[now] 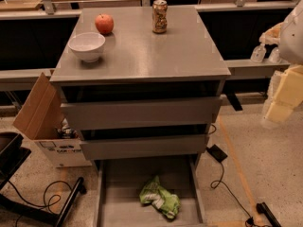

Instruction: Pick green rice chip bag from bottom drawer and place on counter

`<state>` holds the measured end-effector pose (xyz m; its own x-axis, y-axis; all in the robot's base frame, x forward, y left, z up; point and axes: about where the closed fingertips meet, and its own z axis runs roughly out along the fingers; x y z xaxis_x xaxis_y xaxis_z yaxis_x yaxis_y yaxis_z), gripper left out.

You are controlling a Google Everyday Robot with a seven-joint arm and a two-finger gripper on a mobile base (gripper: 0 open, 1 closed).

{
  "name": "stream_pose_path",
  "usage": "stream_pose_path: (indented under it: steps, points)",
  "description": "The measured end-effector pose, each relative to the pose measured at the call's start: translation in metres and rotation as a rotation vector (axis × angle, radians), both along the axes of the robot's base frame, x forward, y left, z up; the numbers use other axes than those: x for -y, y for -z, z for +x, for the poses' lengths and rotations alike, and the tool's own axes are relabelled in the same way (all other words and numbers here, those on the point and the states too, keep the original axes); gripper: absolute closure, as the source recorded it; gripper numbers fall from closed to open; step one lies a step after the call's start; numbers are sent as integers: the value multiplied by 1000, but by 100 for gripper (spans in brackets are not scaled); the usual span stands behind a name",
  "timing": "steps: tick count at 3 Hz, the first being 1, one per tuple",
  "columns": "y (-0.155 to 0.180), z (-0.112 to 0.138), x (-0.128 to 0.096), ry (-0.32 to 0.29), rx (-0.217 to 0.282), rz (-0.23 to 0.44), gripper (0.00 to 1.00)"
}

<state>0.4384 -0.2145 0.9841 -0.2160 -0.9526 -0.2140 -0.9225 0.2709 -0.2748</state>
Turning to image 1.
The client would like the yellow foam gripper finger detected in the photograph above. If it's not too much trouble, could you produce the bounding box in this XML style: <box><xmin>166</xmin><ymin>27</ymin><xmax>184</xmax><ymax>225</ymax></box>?
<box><xmin>259</xmin><ymin>23</ymin><xmax>282</xmax><ymax>45</ymax></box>
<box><xmin>264</xmin><ymin>64</ymin><xmax>303</xmax><ymax>124</ymax></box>

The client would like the green rice chip bag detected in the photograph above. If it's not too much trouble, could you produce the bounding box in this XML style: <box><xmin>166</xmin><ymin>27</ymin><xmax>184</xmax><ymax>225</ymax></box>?
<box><xmin>139</xmin><ymin>176</ymin><xmax>181</xmax><ymax>219</ymax></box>

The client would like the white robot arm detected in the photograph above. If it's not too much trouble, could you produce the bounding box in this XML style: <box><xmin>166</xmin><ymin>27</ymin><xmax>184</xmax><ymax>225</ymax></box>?
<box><xmin>259</xmin><ymin>0</ymin><xmax>303</xmax><ymax>124</ymax></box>

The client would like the top grey drawer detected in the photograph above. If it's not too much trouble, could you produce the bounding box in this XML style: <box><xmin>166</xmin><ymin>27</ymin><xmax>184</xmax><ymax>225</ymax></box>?
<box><xmin>61</xmin><ymin>97</ymin><xmax>222</xmax><ymax>130</ymax></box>

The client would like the grey drawer cabinet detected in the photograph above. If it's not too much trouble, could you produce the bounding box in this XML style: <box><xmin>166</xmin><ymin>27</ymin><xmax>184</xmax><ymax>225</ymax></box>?
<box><xmin>51</xmin><ymin>7</ymin><xmax>230</xmax><ymax>165</ymax></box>

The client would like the open bottom grey drawer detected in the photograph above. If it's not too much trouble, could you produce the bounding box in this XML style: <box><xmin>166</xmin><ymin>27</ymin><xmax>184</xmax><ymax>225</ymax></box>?
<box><xmin>93</xmin><ymin>156</ymin><xmax>206</xmax><ymax>227</ymax></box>

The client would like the middle grey drawer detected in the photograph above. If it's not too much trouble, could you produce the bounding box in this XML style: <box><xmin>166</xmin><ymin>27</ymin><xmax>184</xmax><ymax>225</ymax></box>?
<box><xmin>80</xmin><ymin>134</ymin><xmax>208</xmax><ymax>160</ymax></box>

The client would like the right sanitizer pump bottle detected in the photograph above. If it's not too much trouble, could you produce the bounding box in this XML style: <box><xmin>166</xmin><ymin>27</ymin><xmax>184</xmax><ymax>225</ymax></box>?
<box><xmin>269</xmin><ymin>47</ymin><xmax>281</xmax><ymax>63</ymax></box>

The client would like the sanitizer pump bottle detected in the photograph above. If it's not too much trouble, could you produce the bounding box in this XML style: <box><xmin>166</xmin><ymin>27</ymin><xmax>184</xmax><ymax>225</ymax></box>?
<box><xmin>269</xmin><ymin>47</ymin><xmax>281</xmax><ymax>63</ymax></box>
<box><xmin>250</xmin><ymin>44</ymin><xmax>266</xmax><ymax>63</ymax></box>

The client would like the left sanitizer pump bottle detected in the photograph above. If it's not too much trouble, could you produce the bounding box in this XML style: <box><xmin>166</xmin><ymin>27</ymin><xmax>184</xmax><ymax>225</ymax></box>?
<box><xmin>250</xmin><ymin>44</ymin><xmax>266</xmax><ymax>63</ymax></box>

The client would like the black power adapter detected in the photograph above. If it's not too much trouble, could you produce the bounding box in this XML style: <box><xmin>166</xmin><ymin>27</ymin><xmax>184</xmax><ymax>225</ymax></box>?
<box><xmin>206</xmin><ymin>145</ymin><xmax>227</xmax><ymax>163</ymax></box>

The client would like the black bar on right floor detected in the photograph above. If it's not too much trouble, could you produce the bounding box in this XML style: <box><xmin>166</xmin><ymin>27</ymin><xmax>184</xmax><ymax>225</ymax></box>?
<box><xmin>256</xmin><ymin>202</ymin><xmax>282</xmax><ymax>227</ymax></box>

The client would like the patterned drink can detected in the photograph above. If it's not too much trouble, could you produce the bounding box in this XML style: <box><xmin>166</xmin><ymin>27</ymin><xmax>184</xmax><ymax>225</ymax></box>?
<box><xmin>152</xmin><ymin>0</ymin><xmax>168</xmax><ymax>33</ymax></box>

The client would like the red apple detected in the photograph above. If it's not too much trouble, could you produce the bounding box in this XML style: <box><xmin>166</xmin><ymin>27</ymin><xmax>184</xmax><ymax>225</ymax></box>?
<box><xmin>95</xmin><ymin>13</ymin><xmax>114</xmax><ymax>35</ymax></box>

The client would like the white ceramic bowl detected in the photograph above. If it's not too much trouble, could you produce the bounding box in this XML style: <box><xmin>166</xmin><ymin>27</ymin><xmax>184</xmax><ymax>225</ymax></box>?
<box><xmin>68</xmin><ymin>32</ymin><xmax>106</xmax><ymax>62</ymax></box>

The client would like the cardboard box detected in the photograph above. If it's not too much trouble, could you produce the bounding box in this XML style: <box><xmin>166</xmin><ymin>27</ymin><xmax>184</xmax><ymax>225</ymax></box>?
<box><xmin>13</xmin><ymin>73</ymin><xmax>91</xmax><ymax>167</ymax></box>

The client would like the black metal stand base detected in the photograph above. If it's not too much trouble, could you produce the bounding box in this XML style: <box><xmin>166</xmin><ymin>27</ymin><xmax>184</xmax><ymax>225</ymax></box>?
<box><xmin>0</xmin><ymin>132</ymin><xmax>86</xmax><ymax>227</ymax></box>

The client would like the black adapter cable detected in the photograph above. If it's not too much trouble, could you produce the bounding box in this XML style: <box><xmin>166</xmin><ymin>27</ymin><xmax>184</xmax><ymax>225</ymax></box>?
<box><xmin>209</xmin><ymin>161</ymin><xmax>256</xmax><ymax>227</ymax></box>

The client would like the grey metal rail shelf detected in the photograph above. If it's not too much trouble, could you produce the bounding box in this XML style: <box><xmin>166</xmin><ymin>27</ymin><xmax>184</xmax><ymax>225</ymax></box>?
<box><xmin>0</xmin><ymin>6</ymin><xmax>287</xmax><ymax>85</ymax></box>

